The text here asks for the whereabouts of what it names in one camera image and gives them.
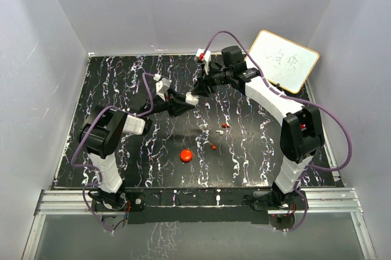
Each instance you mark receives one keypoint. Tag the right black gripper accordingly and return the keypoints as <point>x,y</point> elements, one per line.
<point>201,86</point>

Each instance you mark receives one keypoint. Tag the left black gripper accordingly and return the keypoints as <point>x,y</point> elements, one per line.
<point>177,104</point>

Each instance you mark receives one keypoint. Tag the white earbud charging case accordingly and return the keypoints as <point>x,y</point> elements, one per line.
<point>191,99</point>

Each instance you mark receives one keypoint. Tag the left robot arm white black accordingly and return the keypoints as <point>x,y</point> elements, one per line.
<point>101,133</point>

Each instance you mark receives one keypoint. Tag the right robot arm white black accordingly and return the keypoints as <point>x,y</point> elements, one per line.
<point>301,134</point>

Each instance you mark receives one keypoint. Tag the red earbud charging case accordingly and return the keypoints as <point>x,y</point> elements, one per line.
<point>186,155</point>

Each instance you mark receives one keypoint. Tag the black front base bar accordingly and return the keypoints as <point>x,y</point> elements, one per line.
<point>192,205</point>

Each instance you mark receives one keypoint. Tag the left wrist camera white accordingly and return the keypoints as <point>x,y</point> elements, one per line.
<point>162,87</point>

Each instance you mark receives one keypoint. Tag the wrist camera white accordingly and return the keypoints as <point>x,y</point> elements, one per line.
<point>203,56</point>
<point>162,87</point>

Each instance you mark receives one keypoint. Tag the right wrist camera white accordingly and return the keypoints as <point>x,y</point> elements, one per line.
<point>203,56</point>

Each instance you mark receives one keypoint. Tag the whiteboard with wooden frame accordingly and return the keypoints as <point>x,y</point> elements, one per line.
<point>283,62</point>

